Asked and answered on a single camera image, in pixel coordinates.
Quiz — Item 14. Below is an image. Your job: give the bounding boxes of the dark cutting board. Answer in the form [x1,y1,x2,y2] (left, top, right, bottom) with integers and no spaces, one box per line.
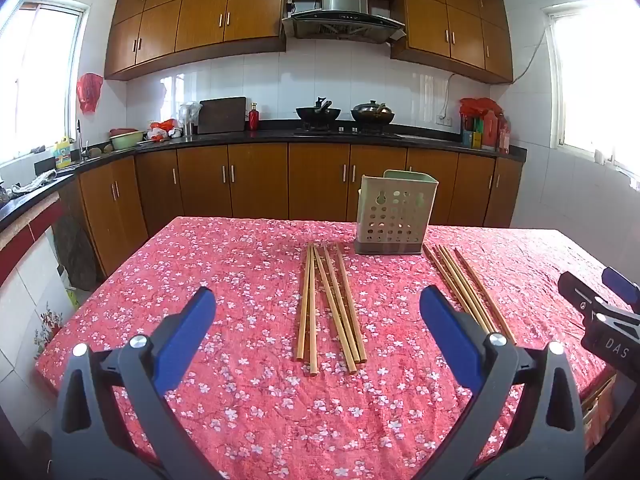
[198,96,247,134]

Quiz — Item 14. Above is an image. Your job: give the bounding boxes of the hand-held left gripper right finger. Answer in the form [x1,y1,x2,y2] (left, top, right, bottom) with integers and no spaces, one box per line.
[419,285,588,480]

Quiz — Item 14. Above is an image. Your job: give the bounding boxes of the wooden wall cabinet unit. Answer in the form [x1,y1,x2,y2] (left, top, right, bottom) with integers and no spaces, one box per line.
[104,0,287,81]
[391,0,514,86]

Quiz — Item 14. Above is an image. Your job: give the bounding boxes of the steel range hood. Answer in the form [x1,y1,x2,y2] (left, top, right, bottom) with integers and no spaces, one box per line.
[281,0,407,43]

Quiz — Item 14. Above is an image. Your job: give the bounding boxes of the green yellow condiment box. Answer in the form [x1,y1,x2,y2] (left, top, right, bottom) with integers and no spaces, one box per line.
[462,115,485,149]

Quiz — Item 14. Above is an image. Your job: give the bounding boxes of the gas stove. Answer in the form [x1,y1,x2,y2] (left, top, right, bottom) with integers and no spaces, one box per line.
[294,121,403,140]

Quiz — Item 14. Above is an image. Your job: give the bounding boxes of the wooden base cabinets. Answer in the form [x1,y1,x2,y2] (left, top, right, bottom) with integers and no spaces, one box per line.
[75,142,523,281]

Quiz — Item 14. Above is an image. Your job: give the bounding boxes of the window beside condiments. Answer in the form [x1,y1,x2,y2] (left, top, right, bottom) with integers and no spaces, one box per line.
[542,0,640,181]

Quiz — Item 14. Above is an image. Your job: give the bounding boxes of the red floral tablecloth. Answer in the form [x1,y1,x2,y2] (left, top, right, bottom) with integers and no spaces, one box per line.
[35,216,633,480]

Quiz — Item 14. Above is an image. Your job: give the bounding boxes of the window beside sink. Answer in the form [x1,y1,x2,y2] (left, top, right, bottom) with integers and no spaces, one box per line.
[0,0,93,166]

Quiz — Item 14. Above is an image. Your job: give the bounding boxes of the black wok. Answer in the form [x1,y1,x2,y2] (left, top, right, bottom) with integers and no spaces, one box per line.
[295,97,343,122]

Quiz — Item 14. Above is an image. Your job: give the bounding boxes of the lidded dark wok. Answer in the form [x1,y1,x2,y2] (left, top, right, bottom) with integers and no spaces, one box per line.
[351,100,396,125]

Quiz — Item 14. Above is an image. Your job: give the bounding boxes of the red and white plastic bags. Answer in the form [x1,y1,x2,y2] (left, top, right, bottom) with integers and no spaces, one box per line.
[146,118,182,142]

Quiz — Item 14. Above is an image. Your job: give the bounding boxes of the hanging red plastic bag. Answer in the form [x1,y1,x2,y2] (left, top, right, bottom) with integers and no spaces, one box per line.
[76,73,104,114]

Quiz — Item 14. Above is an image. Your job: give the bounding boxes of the black kitchen countertop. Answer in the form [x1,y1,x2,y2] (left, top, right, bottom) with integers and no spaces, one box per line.
[0,120,528,226]

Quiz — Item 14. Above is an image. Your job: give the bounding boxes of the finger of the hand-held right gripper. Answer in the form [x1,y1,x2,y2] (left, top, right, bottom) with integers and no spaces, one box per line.
[558,271,608,318]
[601,266,640,312]

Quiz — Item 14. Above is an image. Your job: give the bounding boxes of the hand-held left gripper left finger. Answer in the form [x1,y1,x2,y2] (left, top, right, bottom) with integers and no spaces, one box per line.
[50,286,217,480]

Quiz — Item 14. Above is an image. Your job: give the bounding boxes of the green basin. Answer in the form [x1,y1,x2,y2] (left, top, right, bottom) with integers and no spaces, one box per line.
[110,131,145,151]

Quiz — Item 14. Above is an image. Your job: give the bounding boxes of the yellow dish soap bottle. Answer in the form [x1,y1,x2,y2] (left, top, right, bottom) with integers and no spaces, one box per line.
[54,136,73,170]

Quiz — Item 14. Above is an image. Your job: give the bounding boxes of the white power cable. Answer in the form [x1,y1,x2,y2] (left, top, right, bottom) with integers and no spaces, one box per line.
[442,10,551,121]

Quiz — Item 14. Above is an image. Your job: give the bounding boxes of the red plastic bag over condiments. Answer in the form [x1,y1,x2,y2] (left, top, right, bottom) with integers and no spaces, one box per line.
[459,97,503,118]

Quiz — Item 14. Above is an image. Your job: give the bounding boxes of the white rag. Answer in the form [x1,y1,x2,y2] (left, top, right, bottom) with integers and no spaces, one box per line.
[12,170,58,196]

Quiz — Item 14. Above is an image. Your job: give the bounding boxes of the pale green perforated utensil holder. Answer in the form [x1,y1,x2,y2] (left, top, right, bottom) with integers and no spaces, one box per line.
[354,170,440,256]

